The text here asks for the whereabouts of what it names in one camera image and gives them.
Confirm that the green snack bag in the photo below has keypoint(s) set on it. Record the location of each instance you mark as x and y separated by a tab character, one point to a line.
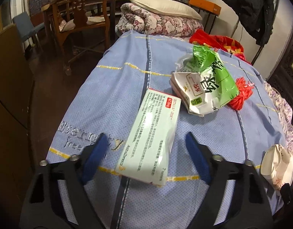
215	76

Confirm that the purple floral bedsheet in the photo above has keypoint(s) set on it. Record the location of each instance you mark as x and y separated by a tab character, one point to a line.
282	109

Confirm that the wooden armchair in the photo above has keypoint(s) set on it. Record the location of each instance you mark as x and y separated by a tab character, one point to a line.
78	14

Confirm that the red foam net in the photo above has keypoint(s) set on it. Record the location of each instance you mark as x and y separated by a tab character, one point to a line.
242	95

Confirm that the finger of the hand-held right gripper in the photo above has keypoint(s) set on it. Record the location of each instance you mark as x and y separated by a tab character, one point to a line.
287	194

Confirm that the wooden cabinet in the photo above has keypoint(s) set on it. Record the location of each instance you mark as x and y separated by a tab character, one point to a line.
10	100

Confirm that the white crumpled packet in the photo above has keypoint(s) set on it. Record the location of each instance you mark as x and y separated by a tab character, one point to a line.
184	85

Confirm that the orange box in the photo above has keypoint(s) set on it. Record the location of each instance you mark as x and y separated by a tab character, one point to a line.
203	4

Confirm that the white seat cushion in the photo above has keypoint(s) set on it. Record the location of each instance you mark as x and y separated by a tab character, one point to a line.
94	20

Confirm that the blue chair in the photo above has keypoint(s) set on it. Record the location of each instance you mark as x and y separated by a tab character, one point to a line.
24	26

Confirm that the black padded jacket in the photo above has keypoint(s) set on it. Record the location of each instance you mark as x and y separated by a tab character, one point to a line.
249	4

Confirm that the floral quilt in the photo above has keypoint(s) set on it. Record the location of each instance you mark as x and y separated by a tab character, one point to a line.
156	23

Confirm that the white pillow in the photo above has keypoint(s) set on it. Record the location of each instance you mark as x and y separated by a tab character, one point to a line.
160	6

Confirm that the black metal side table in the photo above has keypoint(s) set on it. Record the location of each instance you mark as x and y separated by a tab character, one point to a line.
208	20

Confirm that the blue checked blanket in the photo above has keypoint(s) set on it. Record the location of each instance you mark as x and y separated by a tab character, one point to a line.
108	88

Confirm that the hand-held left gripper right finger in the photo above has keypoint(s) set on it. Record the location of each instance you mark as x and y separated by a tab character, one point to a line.
197	157

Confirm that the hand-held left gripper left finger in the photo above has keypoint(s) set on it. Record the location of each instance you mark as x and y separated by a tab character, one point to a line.
94	157

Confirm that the black metal bed frame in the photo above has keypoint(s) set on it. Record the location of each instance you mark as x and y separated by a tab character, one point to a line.
257	54

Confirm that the red patterned blanket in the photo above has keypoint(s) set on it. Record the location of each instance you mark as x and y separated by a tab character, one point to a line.
208	39

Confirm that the white medicine box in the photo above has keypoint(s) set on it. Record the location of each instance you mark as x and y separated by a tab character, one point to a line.
149	136

